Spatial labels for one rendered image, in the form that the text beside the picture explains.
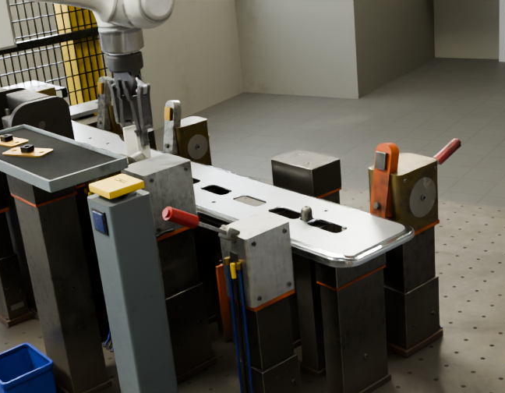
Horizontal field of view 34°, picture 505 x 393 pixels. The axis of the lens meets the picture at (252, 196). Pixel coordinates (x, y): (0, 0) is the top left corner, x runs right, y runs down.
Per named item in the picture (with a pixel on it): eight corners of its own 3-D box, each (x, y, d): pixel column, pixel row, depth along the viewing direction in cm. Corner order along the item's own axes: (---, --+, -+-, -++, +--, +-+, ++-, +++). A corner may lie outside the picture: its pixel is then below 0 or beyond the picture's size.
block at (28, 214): (112, 385, 156) (72, 157, 140) (75, 404, 151) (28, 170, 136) (86, 366, 163) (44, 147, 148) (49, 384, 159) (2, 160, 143)
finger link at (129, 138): (124, 128, 181) (122, 127, 182) (128, 158, 184) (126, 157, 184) (135, 125, 183) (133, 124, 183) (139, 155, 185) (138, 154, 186)
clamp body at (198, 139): (234, 249, 210) (218, 116, 198) (196, 266, 203) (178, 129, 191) (217, 243, 215) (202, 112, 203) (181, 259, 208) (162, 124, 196)
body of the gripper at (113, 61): (150, 49, 174) (155, 93, 177) (128, 46, 180) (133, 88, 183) (118, 56, 170) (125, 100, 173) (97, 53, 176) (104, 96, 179)
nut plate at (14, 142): (30, 141, 148) (28, 135, 148) (12, 147, 146) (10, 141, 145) (2, 136, 154) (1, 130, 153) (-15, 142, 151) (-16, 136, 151)
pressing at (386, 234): (434, 228, 138) (434, 219, 138) (340, 274, 125) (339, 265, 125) (49, 115, 240) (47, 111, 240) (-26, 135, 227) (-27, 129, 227)
